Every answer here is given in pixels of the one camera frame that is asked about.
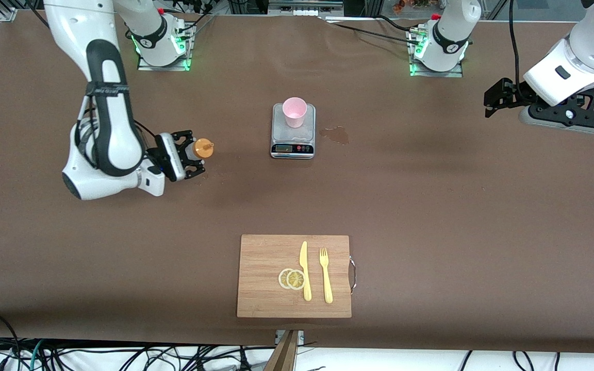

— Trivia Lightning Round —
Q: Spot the translucent orange-capped sauce bottle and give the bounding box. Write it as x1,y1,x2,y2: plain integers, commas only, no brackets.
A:
190,138,215,160

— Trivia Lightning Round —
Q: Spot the pink plastic cup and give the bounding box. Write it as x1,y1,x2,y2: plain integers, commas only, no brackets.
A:
283,97,308,128

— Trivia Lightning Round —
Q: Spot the silver digital kitchen scale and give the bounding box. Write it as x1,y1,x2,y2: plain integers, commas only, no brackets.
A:
270,103,317,160

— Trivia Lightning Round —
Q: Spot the bamboo cutting board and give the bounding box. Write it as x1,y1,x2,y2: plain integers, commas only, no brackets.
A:
237,234,357,318

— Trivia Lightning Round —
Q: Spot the yellow plastic knife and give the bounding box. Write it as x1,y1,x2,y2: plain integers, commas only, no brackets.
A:
300,241,312,302

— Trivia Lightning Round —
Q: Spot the white power strip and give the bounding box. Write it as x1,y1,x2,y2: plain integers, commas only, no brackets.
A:
269,0,344,17

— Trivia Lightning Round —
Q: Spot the yellow plastic fork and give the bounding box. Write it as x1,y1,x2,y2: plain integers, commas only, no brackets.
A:
319,247,334,304

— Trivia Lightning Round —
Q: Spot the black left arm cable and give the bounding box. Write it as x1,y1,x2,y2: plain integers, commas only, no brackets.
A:
508,0,529,99

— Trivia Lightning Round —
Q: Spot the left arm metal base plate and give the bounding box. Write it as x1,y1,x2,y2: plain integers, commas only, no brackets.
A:
409,26,464,78

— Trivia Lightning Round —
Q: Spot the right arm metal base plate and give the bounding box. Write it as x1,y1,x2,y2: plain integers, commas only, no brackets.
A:
137,21,193,72

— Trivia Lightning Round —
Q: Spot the black base power cable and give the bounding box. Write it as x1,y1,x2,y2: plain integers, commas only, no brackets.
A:
323,15,424,47
176,0,218,42

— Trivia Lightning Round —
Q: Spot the small metal bracket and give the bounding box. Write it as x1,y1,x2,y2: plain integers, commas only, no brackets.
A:
275,330,304,346

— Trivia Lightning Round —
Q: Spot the wooden post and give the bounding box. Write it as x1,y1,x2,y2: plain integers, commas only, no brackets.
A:
263,330,300,371

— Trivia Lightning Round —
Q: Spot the teal floor cable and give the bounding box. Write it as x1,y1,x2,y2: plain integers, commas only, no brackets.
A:
28,339,45,371

